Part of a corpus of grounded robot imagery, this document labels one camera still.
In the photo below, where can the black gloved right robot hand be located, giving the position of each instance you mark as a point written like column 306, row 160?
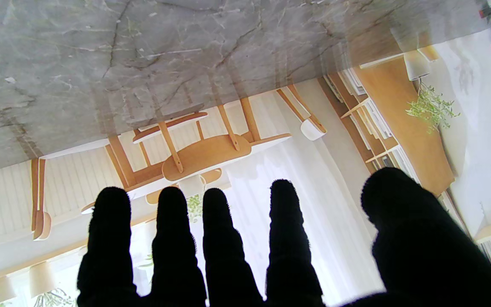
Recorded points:
column 424, row 256

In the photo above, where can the printed room scene backdrop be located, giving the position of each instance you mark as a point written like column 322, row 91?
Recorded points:
column 335, row 170

